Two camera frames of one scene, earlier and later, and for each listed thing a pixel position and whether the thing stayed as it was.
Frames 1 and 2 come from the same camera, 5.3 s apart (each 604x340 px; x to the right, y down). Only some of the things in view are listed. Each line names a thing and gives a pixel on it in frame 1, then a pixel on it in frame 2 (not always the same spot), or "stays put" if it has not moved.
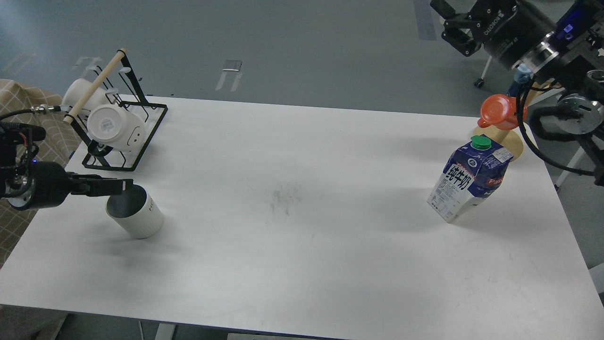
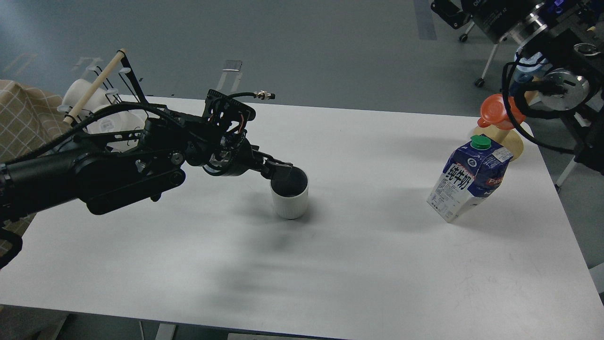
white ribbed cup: (136, 212) to (289, 189)
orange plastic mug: (499, 111) stays put
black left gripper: (53, 184) to (235, 155)
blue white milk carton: (471, 174) stays put
